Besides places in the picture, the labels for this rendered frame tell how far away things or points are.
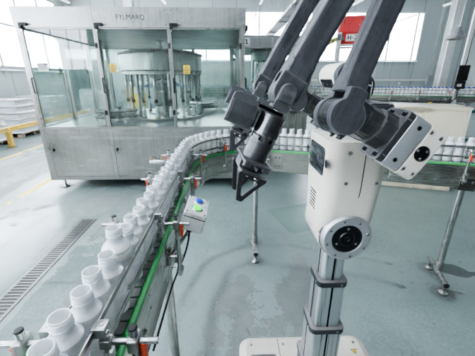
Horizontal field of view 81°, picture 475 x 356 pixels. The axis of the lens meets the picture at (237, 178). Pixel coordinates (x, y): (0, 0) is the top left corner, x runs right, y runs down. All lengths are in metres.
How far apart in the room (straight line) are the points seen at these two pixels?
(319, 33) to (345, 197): 0.46
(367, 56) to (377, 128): 0.15
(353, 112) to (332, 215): 0.38
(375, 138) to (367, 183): 0.23
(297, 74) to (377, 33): 0.18
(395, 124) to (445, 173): 1.75
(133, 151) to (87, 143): 0.63
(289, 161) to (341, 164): 1.46
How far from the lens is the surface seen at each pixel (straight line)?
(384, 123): 0.68
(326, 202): 0.88
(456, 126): 4.82
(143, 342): 0.63
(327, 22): 0.65
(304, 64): 0.61
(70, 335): 0.61
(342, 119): 0.62
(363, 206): 0.92
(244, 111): 0.59
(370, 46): 0.68
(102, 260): 0.71
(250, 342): 1.67
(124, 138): 4.24
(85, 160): 4.54
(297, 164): 2.27
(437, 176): 2.42
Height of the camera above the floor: 1.54
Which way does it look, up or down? 20 degrees down
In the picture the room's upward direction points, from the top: straight up
